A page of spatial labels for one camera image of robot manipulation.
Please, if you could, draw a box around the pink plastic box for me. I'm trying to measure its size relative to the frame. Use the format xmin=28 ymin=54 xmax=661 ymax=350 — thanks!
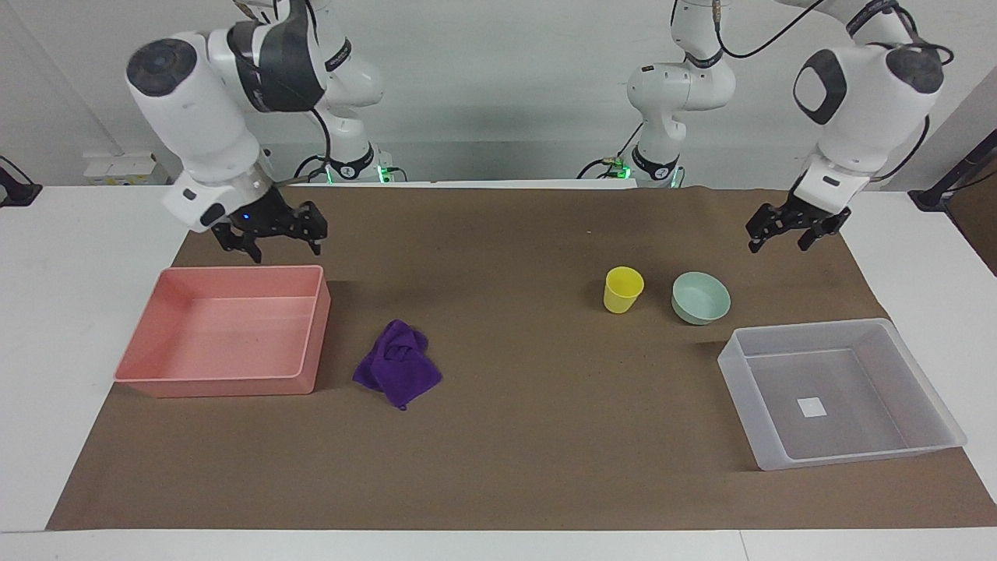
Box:
xmin=114 ymin=265 xmax=332 ymax=399

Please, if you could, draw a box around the clear plastic box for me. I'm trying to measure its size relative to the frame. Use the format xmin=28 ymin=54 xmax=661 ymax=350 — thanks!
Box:
xmin=717 ymin=317 xmax=968 ymax=472

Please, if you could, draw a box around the black stand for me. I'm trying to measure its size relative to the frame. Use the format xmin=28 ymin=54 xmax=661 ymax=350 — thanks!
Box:
xmin=909 ymin=129 xmax=997 ymax=213
xmin=0 ymin=155 xmax=43 ymax=208

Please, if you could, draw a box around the light green bowl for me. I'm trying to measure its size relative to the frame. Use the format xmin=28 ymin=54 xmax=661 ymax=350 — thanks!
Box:
xmin=671 ymin=271 xmax=732 ymax=326

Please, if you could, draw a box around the purple cloth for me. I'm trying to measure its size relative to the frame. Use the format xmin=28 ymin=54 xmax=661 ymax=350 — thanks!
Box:
xmin=352 ymin=319 xmax=443 ymax=411

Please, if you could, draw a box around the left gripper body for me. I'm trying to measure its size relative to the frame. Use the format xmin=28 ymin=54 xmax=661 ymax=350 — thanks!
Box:
xmin=786 ymin=186 xmax=840 ymax=228

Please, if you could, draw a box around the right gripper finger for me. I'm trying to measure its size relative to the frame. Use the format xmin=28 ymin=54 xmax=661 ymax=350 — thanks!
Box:
xmin=211 ymin=224 xmax=263 ymax=265
xmin=284 ymin=200 xmax=329 ymax=256

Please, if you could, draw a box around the white and yellow carton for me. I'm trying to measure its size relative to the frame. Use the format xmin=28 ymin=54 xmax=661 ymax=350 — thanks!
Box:
xmin=83 ymin=151 xmax=160 ymax=186

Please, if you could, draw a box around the yellow plastic cup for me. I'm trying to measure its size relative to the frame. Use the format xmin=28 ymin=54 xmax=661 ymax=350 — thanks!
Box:
xmin=604 ymin=266 xmax=646 ymax=315

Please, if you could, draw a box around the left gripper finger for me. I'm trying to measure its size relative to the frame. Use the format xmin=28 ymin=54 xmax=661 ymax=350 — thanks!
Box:
xmin=798 ymin=208 xmax=852 ymax=252
xmin=745 ymin=200 xmax=800 ymax=255

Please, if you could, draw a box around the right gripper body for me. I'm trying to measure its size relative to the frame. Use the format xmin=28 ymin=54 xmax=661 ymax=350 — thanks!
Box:
xmin=221 ymin=187 xmax=297 ymax=239

